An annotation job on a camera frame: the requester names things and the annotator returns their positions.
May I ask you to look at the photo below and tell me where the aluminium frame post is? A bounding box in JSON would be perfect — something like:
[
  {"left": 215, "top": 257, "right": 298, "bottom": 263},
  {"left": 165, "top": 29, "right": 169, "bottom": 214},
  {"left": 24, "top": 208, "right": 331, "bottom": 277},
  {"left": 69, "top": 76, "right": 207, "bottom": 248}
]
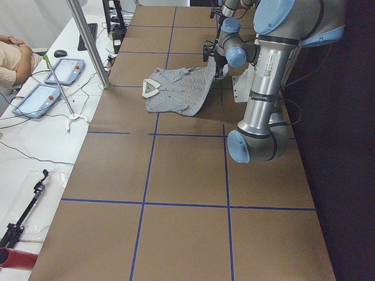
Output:
[{"left": 66, "top": 0, "right": 110, "bottom": 89}]

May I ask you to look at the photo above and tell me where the blue teach pendant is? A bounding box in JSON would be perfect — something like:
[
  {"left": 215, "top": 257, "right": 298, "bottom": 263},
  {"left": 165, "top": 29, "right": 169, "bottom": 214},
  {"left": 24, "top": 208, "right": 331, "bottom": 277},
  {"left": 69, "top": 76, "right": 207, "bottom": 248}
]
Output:
[
  {"left": 53, "top": 58, "right": 85, "bottom": 86},
  {"left": 12, "top": 84, "right": 60, "bottom": 118}
]

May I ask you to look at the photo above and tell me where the near blue teach pendant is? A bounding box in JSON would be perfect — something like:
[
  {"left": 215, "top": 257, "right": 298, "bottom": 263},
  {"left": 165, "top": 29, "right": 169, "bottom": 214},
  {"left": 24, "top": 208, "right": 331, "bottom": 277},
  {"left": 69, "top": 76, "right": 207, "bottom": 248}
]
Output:
[{"left": 12, "top": 84, "right": 60, "bottom": 118}]

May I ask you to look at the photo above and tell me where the striped polo shirt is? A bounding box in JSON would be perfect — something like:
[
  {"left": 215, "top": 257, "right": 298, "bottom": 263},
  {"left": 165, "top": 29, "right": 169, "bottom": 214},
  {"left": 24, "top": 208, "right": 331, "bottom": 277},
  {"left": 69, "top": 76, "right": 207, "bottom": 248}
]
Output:
[{"left": 142, "top": 57, "right": 229, "bottom": 116}]

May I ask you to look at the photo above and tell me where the black keyboard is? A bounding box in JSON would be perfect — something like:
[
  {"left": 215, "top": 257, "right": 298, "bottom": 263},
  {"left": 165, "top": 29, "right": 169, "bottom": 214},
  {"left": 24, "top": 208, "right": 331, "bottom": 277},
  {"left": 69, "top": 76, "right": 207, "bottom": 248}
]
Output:
[{"left": 77, "top": 23, "right": 98, "bottom": 51}]

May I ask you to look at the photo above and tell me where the white-tipped metal grabber stick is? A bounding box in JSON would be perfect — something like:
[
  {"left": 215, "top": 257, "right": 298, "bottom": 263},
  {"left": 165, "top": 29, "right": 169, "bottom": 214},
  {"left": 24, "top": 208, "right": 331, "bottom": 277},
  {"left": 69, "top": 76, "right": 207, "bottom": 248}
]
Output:
[{"left": 43, "top": 54, "right": 89, "bottom": 133}]

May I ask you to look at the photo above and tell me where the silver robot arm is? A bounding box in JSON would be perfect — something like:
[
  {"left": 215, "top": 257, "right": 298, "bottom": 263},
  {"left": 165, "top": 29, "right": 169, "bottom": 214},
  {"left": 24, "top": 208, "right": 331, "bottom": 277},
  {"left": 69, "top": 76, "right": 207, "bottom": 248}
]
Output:
[
  {"left": 213, "top": 1, "right": 347, "bottom": 163},
  {"left": 218, "top": 0, "right": 260, "bottom": 18}
]

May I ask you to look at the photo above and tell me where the black grabber tool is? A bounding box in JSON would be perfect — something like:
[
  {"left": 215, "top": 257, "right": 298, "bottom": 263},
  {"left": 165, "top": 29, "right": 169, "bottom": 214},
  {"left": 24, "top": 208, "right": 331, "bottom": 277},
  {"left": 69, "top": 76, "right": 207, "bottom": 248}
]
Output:
[{"left": 1, "top": 169, "right": 49, "bottom": 248}]

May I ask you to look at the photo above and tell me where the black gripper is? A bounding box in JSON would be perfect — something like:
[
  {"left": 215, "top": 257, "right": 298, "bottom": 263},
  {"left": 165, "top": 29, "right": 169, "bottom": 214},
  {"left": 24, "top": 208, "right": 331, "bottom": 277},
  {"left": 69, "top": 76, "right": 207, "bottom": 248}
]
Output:
[{"left": 214, "top": 51, "right": 229, "bottom": 77}]

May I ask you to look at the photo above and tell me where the far blue teach pendant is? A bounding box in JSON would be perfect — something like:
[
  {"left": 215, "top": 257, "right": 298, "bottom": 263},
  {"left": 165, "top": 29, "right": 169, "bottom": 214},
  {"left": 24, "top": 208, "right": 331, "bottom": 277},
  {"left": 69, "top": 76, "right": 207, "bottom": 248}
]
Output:
[{"left": 53, "top": 58, "right": 85, "bottom": 86}]

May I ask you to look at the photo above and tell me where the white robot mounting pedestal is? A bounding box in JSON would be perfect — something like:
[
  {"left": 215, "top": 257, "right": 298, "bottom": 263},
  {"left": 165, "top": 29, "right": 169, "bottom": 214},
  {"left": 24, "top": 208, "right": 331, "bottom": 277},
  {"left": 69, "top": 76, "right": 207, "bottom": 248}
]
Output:
[{"left": 232, "top": 63, "right": 285, "bottom": 102}]

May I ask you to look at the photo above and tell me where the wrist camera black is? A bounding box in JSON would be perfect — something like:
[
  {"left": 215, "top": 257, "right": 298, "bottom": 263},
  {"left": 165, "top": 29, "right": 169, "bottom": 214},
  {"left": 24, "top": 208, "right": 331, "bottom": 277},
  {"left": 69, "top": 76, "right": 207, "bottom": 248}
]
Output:
[
  {"left": 202, "top": 41, "right": 216, "bottom": 62},
  {"left": 210, "top": 6, "right": 222, "bottom": 19}
]

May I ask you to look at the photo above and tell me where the black computer mouse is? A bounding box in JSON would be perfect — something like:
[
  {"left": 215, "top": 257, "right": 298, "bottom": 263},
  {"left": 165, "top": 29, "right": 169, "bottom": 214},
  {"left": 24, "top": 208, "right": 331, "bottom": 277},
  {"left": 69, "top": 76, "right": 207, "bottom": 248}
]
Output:
[{"left": 53, "top": 50, "right": 67, "bottom": 58}]

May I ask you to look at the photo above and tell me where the red cylinder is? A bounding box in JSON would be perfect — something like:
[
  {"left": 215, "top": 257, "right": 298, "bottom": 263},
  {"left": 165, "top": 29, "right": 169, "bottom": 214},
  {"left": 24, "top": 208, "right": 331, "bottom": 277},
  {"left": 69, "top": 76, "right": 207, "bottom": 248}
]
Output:
[{"left": 1, "top": 248, "right": 38, "bottom": 270}]

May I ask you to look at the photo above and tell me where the seated person beige shirt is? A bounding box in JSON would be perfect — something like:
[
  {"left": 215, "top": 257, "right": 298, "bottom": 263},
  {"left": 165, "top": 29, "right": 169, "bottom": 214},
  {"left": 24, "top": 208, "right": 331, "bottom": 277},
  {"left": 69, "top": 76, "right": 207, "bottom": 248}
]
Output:
[{"left": 1, "top": 35, "right": 42, "bottom": 88}]

